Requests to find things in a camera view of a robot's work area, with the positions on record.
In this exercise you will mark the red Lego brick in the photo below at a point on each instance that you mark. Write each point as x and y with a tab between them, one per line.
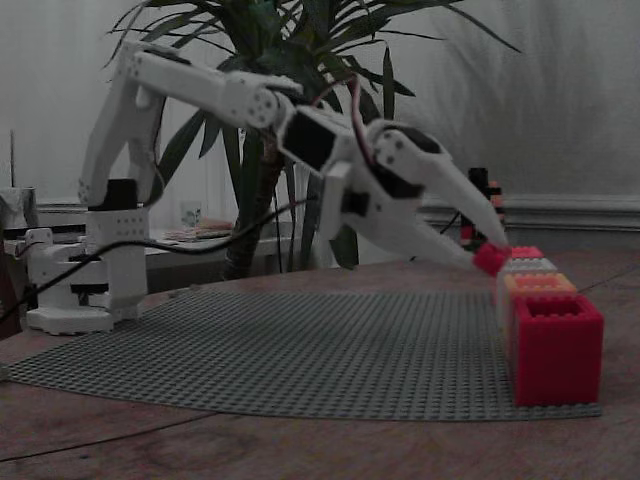
490	260

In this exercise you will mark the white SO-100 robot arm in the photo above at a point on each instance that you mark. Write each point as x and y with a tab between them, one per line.
175	80

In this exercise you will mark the large pink lego block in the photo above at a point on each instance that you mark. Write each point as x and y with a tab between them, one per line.
527	252

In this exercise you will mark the grey lego block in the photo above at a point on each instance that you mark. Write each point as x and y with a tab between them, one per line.
530	266

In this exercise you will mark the orange lego block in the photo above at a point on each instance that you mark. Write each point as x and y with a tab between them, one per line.
537	285

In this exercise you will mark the grey Lego baseplate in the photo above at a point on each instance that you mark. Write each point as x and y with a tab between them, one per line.
300	360

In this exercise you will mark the dark red lego block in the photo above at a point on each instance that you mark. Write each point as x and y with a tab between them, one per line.
555	360

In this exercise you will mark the large green palm plant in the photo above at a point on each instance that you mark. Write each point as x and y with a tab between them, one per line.
270	40

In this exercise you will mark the white cup with flower print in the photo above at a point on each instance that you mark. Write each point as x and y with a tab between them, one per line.
190	214

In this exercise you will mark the grey metallic container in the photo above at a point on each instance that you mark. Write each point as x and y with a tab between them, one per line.
17	210

